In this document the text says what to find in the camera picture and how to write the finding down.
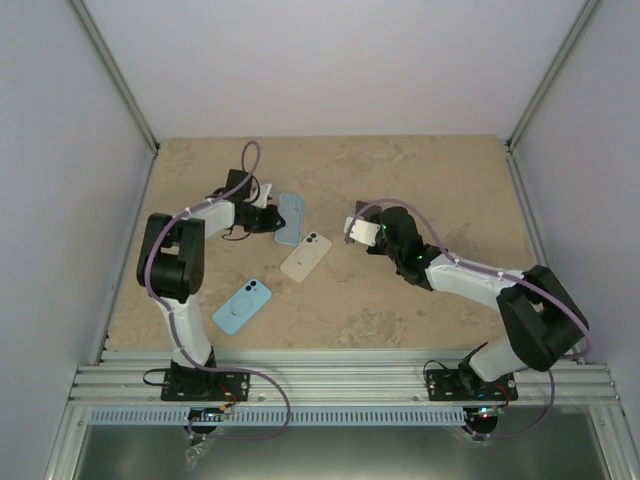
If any blue phone case on table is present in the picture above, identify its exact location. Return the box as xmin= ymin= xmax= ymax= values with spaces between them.
xmin=212 ymin=278 xmax=272 ymax=335

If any beige phone case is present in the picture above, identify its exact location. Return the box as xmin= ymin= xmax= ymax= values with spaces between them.
xmin=280 ymin=232 xmax=332 ymax=283

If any left circuit board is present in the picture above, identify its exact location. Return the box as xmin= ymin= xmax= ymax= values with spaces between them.
xmin=187 ymin=404 xmax=233 ymax=424

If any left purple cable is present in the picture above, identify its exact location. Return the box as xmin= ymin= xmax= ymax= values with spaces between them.
xmin=144 ymin=140 xmax=294 ymax=444

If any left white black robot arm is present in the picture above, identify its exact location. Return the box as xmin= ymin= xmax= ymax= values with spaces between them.
xmin=136 ymin=169 xmax=286 ymax=399

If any blue slotted cable duct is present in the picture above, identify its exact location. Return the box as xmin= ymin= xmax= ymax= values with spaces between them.
xmin=88 ymin=406 xmax=466 ymax=427

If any aluminium rail frame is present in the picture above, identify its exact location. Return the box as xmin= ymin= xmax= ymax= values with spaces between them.
xmin=68 ymin=135 xmax=639 ymax=479

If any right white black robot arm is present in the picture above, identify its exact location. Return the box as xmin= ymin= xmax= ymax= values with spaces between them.
xmin=364 ymin=206 xmax=589 ymax=399

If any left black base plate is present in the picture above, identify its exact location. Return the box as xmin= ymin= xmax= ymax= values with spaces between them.
xmin=160 ymin=369 xmax=251 ymax=403

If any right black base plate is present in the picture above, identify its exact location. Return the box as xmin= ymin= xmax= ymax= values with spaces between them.
xmin=422 ymin=360 xmax=519 ymax=403

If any black smartphone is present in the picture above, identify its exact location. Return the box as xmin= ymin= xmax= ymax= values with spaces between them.
xmin=355 ymin=201 xmax=381 ymax=224

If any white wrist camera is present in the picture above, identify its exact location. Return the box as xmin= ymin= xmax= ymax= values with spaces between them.
xmin=343 ymin=216 xmax=381 ymax=247
xmin=252 ymin=183 xmax=273 ymax=208

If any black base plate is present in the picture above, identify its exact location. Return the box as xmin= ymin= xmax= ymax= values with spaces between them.
xmin=160 ymin=369 xmax=251 ymax=403
xmin=422 ymin=360 xmax=519 ymax=403

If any circuit board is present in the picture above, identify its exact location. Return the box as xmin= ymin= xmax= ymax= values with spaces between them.
xmin=469 ymin=405 xmax=505 ymax=423
xmin=187 ymin=404 xmax=233 ymax=424

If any left aluminium corner post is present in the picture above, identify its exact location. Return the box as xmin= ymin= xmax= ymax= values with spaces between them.
xmin=67 ymin=0 xmax=160 ymax=155

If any aluminium corner post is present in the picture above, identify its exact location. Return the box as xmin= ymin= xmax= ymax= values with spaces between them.
xmin=505 ymin=0 xmax=604 ymax=154
xmin=67 ymin=0 xmax=160 ymax=155

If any right circuit board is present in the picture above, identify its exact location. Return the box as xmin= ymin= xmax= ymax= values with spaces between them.
xmin=469 ymin=405 xmax=505 ymax=423

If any clear plastic bag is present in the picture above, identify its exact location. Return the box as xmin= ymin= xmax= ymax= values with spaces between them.
xmin=185 ymin=439 xmax=213 ymax=472

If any light blue phone case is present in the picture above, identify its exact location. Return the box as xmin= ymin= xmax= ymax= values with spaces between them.
xmin=275 ymin=192 xmax=305 ymax=246

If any right aluminium corner post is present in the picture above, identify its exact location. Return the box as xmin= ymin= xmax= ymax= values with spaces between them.
xmin=505 ymin=0 xmax=604 ymax=154

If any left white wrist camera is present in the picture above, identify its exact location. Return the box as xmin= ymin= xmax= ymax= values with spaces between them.
xmin=252 ymin=183 xmax=273 ymax=208

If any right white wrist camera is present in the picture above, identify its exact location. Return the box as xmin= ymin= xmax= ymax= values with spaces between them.
xmin=343 ymin=216 xmax=381 ymax=247

